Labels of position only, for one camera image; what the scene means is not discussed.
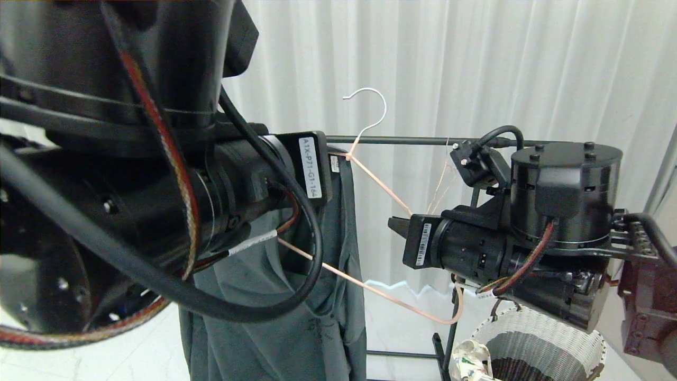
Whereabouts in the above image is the white curtain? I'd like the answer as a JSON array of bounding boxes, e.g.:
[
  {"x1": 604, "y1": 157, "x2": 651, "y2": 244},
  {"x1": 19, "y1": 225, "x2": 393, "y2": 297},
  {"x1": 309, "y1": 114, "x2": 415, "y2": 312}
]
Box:
[{"x1": 0, "y1": 0, "x2": 677, "y2": 297}]

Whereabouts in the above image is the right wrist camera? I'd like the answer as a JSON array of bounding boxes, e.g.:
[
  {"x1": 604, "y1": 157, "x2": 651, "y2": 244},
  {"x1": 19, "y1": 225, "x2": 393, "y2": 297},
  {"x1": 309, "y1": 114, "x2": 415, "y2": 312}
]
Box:
[{"x1": 450, "y1": 139, "x2": 513, "y2": 223}]

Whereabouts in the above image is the black clothes rack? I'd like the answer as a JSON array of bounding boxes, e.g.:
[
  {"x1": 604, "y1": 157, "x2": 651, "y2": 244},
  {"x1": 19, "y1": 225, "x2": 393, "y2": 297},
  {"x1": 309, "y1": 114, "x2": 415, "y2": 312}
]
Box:
[{"x1": 325, "y1": 135, "x2": 545, "y2": 381}]

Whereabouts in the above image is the white laundry basket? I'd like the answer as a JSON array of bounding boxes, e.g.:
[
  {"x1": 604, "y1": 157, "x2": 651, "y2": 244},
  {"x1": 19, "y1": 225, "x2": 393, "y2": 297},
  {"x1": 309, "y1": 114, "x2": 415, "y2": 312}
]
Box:
[{"x1": 471, "y1": 307, "x2": 607, "y2": 381}]

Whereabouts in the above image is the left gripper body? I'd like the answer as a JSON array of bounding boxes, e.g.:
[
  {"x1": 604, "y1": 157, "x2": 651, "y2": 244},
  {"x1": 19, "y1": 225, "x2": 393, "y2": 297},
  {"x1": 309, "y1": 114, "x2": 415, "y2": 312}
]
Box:
[{"x1": 204, "y1": 131, "x2": 332, "y2": 257}]

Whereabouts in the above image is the cream printed garment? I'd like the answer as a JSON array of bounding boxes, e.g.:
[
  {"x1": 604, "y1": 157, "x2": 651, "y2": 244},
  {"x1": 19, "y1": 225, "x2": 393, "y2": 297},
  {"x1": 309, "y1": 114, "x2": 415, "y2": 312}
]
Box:
[{"x1": 450, "y1": 339, "x2": 504, "y2": 381}]

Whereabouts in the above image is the pink clothes hanger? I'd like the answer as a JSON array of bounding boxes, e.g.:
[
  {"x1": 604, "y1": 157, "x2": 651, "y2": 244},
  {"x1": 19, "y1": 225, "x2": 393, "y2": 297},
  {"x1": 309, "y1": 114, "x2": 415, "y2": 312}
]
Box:
[
  {"x1": 278, "y1": 87, "x2": 465, "y2": 324},
  {"x1": 427, "y1": 139, "x2": 457, "y2": 215}
]

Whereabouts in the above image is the dark grey t-shirt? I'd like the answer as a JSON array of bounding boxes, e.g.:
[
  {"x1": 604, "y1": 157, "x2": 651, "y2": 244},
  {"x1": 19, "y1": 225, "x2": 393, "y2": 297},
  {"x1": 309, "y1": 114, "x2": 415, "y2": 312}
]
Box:
[{"x1": 179, "y1": 151, "x2": 368, "y2": 381}]

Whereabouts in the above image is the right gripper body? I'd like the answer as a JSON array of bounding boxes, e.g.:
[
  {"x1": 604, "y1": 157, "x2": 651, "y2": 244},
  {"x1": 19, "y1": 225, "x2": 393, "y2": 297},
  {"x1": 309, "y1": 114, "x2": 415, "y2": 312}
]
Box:
[{"x1": 403, "y1": 214, "x2": 511, "y2": 279}]

